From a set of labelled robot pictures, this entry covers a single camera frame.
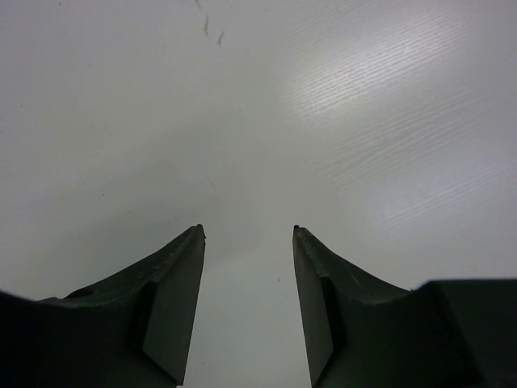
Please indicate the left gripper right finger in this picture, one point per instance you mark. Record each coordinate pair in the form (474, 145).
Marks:
(361, 331)

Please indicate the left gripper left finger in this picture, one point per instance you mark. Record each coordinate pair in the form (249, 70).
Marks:
(131, 329)

